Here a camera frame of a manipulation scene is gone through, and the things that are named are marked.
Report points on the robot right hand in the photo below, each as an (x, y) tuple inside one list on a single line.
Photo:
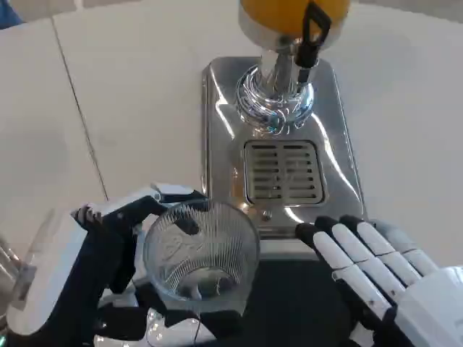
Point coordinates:
[(380, 267)]

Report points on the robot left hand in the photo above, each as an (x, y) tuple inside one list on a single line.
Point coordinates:
[(108, 246)]

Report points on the steel orange juice dispenser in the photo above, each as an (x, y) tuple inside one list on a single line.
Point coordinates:
[(224, 144)]

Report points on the steel drip tray grid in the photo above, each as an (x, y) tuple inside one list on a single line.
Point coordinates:
[(284, 170)]

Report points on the clear ribbed glass cup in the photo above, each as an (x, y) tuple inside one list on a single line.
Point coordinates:
[(202, 249)]

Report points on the black dispenser tap lever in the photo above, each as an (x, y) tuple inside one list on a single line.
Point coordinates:
[(311, 36)]

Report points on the blue object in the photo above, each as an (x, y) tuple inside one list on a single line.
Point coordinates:
[(7, 9)]

